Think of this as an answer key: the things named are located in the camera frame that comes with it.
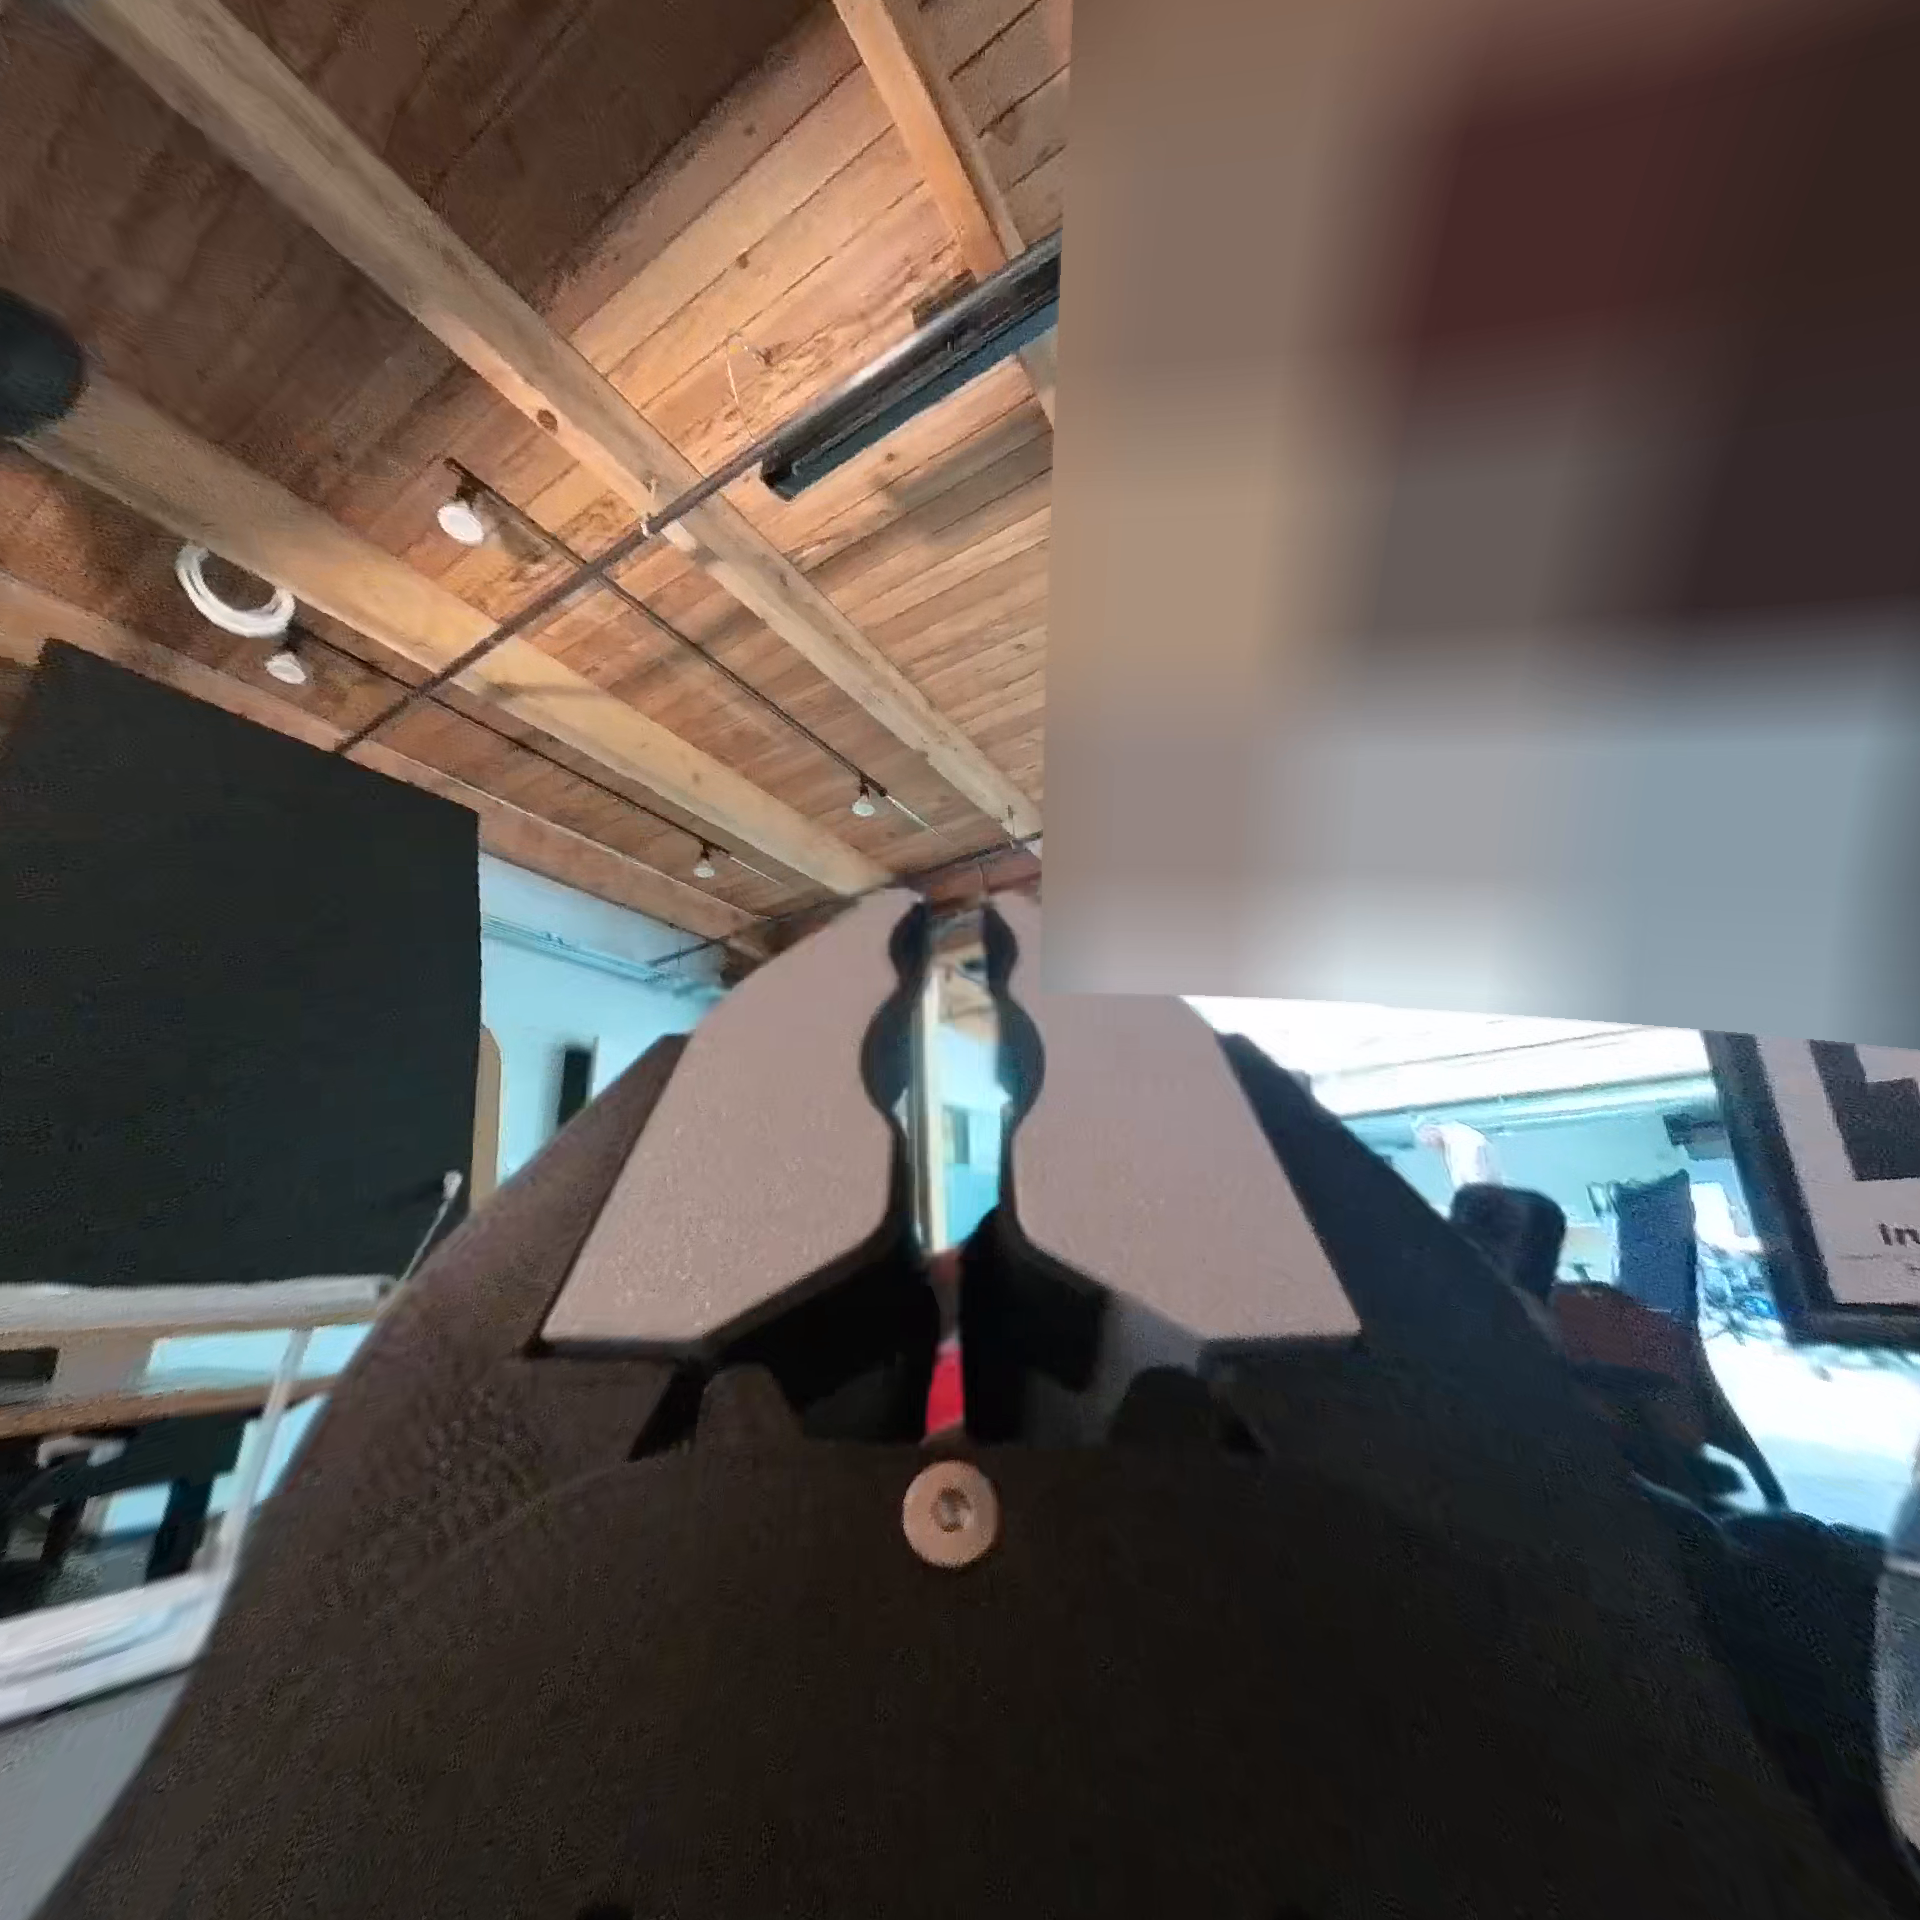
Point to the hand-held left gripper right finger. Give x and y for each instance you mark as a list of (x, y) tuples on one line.
[(1170, 1185)]

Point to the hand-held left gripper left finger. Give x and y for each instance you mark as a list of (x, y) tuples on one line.
[(751, 1169)]

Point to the dark narrow door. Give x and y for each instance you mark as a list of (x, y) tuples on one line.
[(578, 1085)]

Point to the black office chair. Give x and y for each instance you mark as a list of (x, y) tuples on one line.
[(1660, 1239), (1508, 1239)]

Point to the black lighting track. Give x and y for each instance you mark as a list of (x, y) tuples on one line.
[(496, 735), (691, 638)]

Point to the black acoustic panel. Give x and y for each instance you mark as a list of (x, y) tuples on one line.
[(226, 960)]

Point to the white metal stand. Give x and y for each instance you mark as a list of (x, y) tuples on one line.
[(180, 1301)]

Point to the thin black ceiling rod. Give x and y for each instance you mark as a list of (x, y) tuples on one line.
[(557, 599)]

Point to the black linear light fixture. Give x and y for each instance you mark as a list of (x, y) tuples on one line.
[(903, 383)]

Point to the black dome speaker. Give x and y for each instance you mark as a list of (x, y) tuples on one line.
[(35, 367)]

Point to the wooden desk with black frame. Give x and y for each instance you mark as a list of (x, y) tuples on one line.
[(135, 1407)]

